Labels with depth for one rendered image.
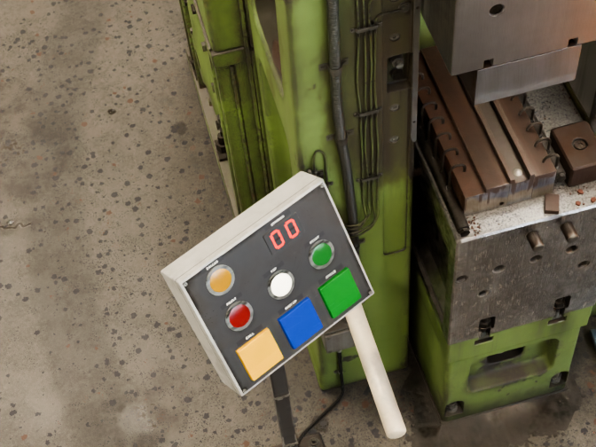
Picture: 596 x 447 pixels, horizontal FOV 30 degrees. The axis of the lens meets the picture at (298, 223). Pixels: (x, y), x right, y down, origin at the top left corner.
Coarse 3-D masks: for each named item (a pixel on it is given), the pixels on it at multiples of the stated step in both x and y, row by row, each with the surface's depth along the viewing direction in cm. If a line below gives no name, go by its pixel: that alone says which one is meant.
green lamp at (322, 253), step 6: (318, 246) 210; (324, 246) 211; (318, 252) 210; (324, 252) 211; (330, 252) 212; (312, 258) 210; (318, 258) 211; (324, 258) 211; (318, 264) 211; (324, 264) 212
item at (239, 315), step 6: (240, 306) 204; (246, 306) 205; (234, 312) 204; (240, 312) 204; (246, 312) 205; (234, 318) 204; (240, 318) 205; (246, 318) 205; (234, 324) 204; (240, 324) 205
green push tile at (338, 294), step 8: (344, 272) 214; (328, 280) 214; (336, 280) 214; (344, 280) 215; (352, 280) 216; (320, 288) 212; (328, 288) 213; (336, 288) 214; (344, 288) 215; (352, 288) 216; (328, 296) 214; (336, 296) 215; (344, 296) 216; (352, 296) 217; (360, 296) 218; (328, 304) 214; (336, 304) 215; (344, 304) 216; (336, 312) 216
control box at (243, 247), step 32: (288, 192) 208; (320, 192) 208; (256, 224) 203; (288, 224) 205; (320, 224) 210; (192, 256) 202; (224, 256) 200; (256, 256) 204; (288, 256) 207; (352, 256) 215; (192, 288) 198; (256, 288) 205; (192, 320) 205; (224, 320) 203; (256, 320) 207; (320, 320) 215; (224, 352) 205; (288, 352) 213; (256, 384) 211
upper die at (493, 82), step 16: (576, 48) 201; (512, 64) 200; (528, 64) 201; (544, 64) 202; (560, 64) 203; (576, 64) 205; (464, 80) 208; (480, 80) 201; (496, 80) 202; (512, 80) 203; (528, 80) 204; (544, 80) 206; (560, 80) 207; (480, 96) 204; (496, 96) 206
